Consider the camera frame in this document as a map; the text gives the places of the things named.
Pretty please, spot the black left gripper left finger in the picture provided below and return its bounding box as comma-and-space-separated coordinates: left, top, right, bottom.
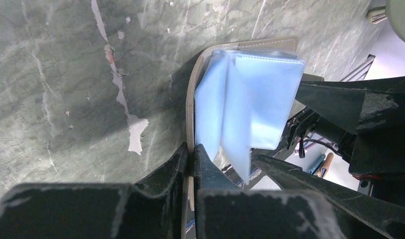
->
0, 143, 188, 239

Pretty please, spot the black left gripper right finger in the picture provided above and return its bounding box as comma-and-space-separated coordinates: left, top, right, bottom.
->
194, 144, 344, 239

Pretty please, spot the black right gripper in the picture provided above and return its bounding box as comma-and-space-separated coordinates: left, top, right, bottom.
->
253, 76, 405, 239

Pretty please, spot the grey card holder wallet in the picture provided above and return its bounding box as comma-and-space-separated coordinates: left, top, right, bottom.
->
185, 35, 325, 212

